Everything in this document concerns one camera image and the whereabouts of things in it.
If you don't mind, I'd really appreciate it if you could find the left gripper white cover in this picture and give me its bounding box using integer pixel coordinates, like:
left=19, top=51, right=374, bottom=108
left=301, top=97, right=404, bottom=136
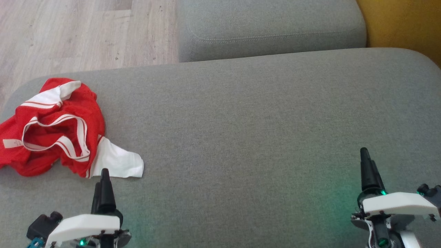
left=45, top=168, right=132, bottom=248

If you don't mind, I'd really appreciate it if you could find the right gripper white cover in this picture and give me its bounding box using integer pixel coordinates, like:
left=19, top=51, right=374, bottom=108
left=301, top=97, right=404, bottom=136
left=351, top=147, right=439, bottom=248

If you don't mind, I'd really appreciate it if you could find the red Bulls 23 jersey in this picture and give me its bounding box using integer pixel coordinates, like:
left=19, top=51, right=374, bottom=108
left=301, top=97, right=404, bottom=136
left=0, top=103, right=144, bottom=179

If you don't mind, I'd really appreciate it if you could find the large grey sofa seat cushion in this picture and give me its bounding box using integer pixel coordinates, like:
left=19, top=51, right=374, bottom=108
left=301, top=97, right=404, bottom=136
left=0, top=48, right=441, bottom=248

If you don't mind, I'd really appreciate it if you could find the yellow sofa backrest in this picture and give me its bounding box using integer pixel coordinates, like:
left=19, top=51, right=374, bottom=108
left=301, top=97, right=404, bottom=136
left=356, top=0, right=441, bottom=68

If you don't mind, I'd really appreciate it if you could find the small grey sofa seat cushion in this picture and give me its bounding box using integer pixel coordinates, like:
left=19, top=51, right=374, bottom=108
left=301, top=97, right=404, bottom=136
left=176, top=0, right=367, bottom=63

